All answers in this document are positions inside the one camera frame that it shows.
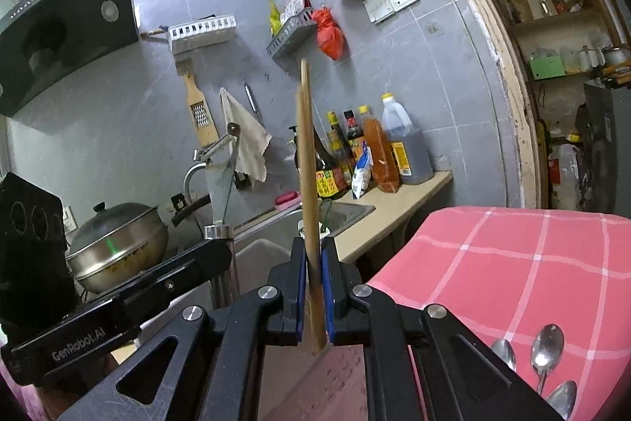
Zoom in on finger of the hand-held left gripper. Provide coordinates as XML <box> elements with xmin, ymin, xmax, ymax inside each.
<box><xmin>119</xmin><ymin>224</ymin><xmax>233</xmax><ymax>329</ymax></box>

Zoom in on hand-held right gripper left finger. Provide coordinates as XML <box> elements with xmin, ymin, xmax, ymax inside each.
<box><xmin>59</xmin><ymin>236</ymin><xmax>309</xmax><ymax>421</ymax></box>

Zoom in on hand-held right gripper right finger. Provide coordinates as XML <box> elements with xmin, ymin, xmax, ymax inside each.
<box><xmin>321</xmin><ymin>236</ymin><xmax>568</xmax><ymax>421</ymax></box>

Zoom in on stainless steel sink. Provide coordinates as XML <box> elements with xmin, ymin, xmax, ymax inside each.
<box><xmin>235</xmin><ymin>198</ymin><xmax>376</xmax><ymax>294</ymax></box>

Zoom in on steel wok with lid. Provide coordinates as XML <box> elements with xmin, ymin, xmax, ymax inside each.
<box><xmin>65</xmin><ymin>196</ymin><xmax>214</xmax><ymax>294</ymax></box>

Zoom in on pink soap dish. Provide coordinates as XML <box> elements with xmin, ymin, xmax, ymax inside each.
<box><xmin>273</xmin><ymin>191</ymin><xmax>302</xmax><ymax>211</ymax></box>

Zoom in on dark soy sauce bottle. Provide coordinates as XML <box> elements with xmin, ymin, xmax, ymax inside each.
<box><xmin>314</xmin><ymin>110</ymin><xmax>349</xmax><ymax>200</ymax></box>

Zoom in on chrome faucet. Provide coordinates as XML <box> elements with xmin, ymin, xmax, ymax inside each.
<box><xmin>183</xmin><ymin>121</ymin><xmax>243</xmax><ymax>309</ymax></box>

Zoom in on white and blue packet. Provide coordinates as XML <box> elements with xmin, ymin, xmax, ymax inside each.
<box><xmin>350</xmin><ymin>142</ymin><xmax>376</xmax><ymax>200</ymax></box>

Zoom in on beige dishcloth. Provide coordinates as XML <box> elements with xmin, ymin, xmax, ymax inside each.
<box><xmin>219</xmin><ymin>88</ymin><xmax>273</xmax><ymax>188</ymax></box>

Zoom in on wooden grater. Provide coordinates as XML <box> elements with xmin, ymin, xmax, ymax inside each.
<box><xmin>175</xmin><ymin>58</ymin><xmax>220</xmax><ymax>146</ymax></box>

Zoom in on orange sauce bottle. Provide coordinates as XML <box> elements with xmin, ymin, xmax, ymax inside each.
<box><xmin>358</xmin><ymin>105</ymin><xmax>401</xmax><ymax>194</ymax></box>

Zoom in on dark red-capped sauce bottle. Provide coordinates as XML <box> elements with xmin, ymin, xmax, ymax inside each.
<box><xmin>343</xmin><ymin>110</ymin><xmax>366</xmax><ymax>158</ymax></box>

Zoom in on hanging metal peeler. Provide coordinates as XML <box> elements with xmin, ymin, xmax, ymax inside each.
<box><xmin>243</xmin><ymin>82</ymin><xmax>263</xmax><ymax>127</ymax></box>

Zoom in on small metal spoon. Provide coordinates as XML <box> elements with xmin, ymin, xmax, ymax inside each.
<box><xmin>490</xmin><ymin>338</ymin><xmax>517</xmax><ymax>373</ymax></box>

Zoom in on pink checked tablecloth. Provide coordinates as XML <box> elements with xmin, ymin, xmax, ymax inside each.
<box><xmin>367</xmin><ymin>206</ymin><xmax>631</xmax><ymax>421</ymax></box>

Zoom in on black range hood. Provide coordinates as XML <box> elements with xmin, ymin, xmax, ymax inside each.
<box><xmin>0</xmin><ymin>0</ymin><xmax>141</xmax><ymax>118</ymax></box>

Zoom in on large metal spoon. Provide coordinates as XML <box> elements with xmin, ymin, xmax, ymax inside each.
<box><xmin>530</xmin><ymin>324</ymin><xmax>566</xmax><ymax>397</ymax></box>

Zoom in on red plastic bag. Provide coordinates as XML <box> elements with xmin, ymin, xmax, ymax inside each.
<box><xmin>312</xmin><ymin>7</ymin><xmax>345</xmax><ymax>61</ymax></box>

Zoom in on clear plastic bottle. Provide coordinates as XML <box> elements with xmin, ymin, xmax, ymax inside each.
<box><xmin>549</xmin><ymin>144</ymin><xmax>581</xmax><ymax>209</ymax></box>

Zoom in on green box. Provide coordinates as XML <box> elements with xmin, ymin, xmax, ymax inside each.
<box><xmin>528</xmin><ymin>55</ymin><xmax>566</xmax><ymax>81</ymax></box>

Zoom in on dark cabinet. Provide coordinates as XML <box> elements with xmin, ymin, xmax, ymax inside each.
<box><xmin>574</xmin><ymin>78</ymin><xmax>631</xmax><ymax>217</ymax></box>

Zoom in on metal pot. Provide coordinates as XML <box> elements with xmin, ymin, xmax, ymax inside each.
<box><xmin>598</xmin><ymin>45</ymin><xmax>631</xmax><ymax>67</ymax></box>

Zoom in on white wall rack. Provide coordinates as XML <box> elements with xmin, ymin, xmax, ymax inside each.
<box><xmin>166</xmin><ymin>15</ymin><xmax>238</xmax><ymax>55</ymax></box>

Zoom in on grey wall basket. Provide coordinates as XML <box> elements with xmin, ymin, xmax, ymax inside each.
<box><xmin>266</xmin><ymin>7</ymin><xmax>319</xmax><ymax>60</ymax></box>

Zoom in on wooden door frame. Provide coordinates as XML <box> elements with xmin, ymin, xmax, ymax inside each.
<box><xmin>399</xmin><ymin>0</ymin><xmax>544</xmax><ymax>210</ymax></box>

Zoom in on white light switch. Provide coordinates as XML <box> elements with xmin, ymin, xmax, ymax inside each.
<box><xmin>363</xmin><ymin>0</ymin><xmax>396</xmax><ymax>25</ymax></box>

